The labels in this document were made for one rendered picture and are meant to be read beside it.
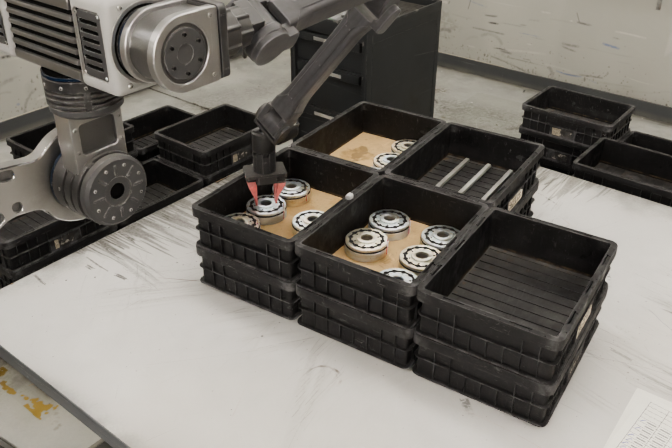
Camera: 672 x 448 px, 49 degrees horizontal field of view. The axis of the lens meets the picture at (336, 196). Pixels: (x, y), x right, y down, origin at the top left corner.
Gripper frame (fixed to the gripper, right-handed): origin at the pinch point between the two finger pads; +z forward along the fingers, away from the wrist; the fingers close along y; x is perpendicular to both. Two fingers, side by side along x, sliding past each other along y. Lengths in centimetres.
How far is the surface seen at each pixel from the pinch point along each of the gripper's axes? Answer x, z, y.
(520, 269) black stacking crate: 38, 4, -53
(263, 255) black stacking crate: 22.8, 0.9, 4.7
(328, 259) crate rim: 37.2, -5.9, -7.0
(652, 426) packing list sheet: 78, 16, -63
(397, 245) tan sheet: 22.0, 3.9, -28.2
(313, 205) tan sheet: -1.8, 4.2, -12.9
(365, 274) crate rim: 44.0, -5.7, -13.2
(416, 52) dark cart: -154, 20, -99
